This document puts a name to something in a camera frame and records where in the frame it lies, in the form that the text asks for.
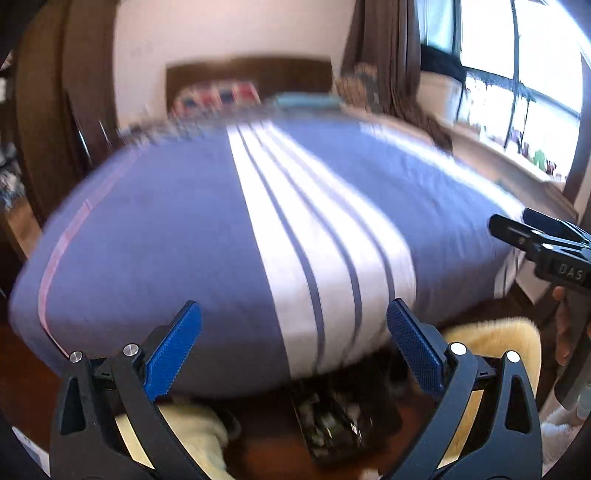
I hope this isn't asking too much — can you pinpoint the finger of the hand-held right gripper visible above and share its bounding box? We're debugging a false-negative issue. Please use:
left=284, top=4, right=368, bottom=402
left=488, top=213, right=546, bottom=253
left=524, top=208, right=590, bottom=239

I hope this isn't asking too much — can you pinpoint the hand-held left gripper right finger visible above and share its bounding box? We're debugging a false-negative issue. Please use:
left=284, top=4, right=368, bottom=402
left=386, top=298, right=544, bottom=480

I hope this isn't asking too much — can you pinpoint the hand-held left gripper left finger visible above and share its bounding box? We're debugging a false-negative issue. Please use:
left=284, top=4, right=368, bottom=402
left=48, top=300, right=204, bottom=480

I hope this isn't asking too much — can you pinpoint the black bin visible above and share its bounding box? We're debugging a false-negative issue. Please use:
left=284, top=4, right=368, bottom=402
left=290, top=364, right=403, bottom=465

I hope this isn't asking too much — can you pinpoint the person's right hand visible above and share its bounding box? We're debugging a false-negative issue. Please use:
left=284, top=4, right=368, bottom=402
left=553, top=286, right=574, bottom=366

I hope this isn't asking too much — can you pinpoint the beige window ledge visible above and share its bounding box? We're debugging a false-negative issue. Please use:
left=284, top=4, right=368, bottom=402
left=438, top=119, right=579, bottom=223

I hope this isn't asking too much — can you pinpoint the yellow fluffy rug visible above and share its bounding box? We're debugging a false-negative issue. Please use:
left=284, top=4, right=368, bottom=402
left=115, top=318, right=542, bottom=480

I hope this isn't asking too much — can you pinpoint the blue white striped blanket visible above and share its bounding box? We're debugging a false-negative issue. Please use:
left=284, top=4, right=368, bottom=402
left=9, top=114, right=528, bottom=403

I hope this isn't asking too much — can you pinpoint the white storage box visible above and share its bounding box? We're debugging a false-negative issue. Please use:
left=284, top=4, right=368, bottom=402
left=417, top=71, right=465, bottom=126

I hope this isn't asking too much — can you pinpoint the white fluffy rug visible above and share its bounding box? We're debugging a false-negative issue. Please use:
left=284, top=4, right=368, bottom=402
left=540, top=405, right=585, bottom=465

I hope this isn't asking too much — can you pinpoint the window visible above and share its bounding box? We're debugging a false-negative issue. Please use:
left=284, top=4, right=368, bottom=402
left=416, top=0, right=591, bottom=182

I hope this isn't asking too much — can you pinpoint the brown curtain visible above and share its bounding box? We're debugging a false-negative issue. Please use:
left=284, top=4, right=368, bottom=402
left=341, top=0, right=454, bottom=149

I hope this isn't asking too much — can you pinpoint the teal pillow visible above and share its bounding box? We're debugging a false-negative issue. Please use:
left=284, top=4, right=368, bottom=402
left=271, top=92, right=343, bottom=112

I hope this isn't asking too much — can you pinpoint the plaid pillow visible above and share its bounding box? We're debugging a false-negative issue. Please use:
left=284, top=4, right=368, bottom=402
left=172, top=80, right=262, bottom=119

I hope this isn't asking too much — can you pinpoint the wooden wardrobe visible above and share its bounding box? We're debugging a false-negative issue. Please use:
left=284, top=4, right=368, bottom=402
left=0, top=0, right=122, bottom=223

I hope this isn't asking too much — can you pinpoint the dark wooden headboard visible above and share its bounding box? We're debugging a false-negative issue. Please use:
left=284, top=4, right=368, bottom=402
left=166, top=57, right=334, bottom=117

